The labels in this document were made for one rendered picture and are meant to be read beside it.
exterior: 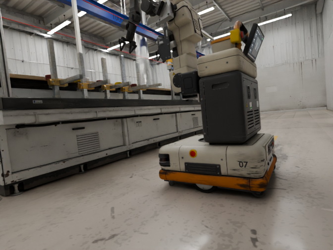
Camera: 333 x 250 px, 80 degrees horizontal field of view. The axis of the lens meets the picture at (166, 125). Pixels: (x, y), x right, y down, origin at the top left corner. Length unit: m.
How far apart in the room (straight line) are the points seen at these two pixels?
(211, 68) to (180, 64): 0.34
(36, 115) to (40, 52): 8.53
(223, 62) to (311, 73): 10.93
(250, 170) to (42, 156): 1.61
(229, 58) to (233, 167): 0.59
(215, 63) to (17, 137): 1.54
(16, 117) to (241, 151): 1.44
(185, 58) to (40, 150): 1.39
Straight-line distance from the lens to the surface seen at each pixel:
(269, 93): 12.03
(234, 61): 1.16
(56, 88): 1.79
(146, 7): 1.55
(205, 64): 1.21
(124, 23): 1.70
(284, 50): 12.25
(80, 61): 1.96
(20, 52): 9.85
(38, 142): 1.97
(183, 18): 1.52
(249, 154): 1.12
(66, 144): 2.07
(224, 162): 1.16
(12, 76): 1.89
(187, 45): 1.53
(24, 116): 1.69
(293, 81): 11.99
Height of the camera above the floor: 0.49
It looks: 3 degrees down
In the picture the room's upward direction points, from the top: 6 degrees counter-clockwise
